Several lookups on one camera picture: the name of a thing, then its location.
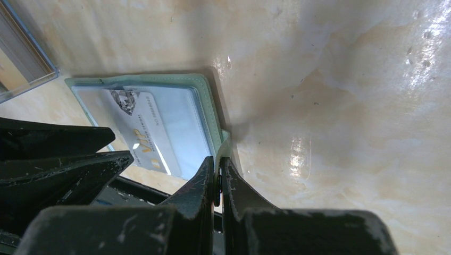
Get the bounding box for silver VIP credit card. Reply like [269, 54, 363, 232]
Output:
[104, 90, 181, 177]

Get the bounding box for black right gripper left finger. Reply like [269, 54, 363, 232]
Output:
[16, 156, 214, 254]

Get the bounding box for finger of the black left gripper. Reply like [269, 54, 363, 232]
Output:
[1, 117, 115, 161]
[1, 151, 133, 235]

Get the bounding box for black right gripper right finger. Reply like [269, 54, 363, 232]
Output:
[220, 157, 398, 254]

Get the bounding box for clear plastic card box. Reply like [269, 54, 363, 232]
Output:
[1, 1, 60, 103]

